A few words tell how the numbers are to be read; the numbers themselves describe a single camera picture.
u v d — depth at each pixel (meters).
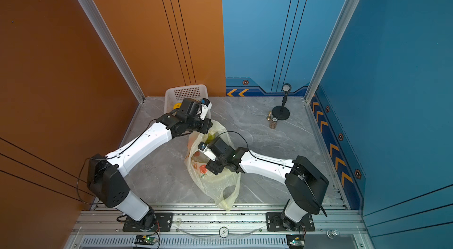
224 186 0.77
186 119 0.62
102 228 0.72
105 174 0.42
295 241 0.71
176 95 1.15
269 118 1.08
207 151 0.73
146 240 0.71
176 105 1.08
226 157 0.63
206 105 0.73
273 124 1.02
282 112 1.11
